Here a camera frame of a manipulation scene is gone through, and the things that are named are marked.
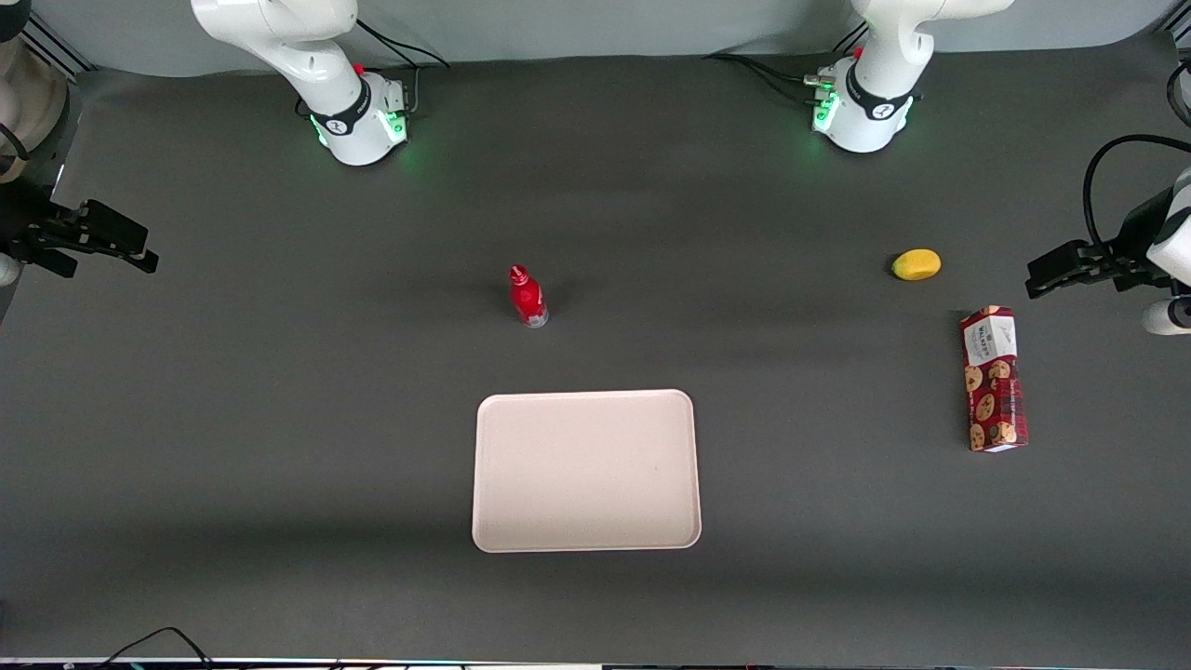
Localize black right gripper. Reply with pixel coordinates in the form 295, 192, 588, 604
0, 177, 160, 280

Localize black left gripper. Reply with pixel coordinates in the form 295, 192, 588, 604
1026, 189, 1175, 299

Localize red coke bottle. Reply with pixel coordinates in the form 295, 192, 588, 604
509, 264, 550, 328

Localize beige rectangular tray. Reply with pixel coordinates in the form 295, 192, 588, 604
472, 389, 703, 554

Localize red cookie box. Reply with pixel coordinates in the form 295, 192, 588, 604
959, 305, 1030, 453

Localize yellow mango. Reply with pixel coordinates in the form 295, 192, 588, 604
891, 248, 942, 281

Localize beige round stool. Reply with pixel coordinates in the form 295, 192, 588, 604
0, 37, 71, 182

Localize dark grey table mat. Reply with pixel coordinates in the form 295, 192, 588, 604
0, 37, 1191, 666

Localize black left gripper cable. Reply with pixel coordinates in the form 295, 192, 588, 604
1082, 135, 1191, 257

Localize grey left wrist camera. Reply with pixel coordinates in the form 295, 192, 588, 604
1143, 298, 1191, 336

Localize black right arm base cable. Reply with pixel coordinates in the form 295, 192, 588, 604
356, 19, 452, 117

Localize thin black cable loop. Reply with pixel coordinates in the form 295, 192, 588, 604
98, 626, 215, 670

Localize black left arm base cables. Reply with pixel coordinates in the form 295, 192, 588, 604
703, 51, 838, 108

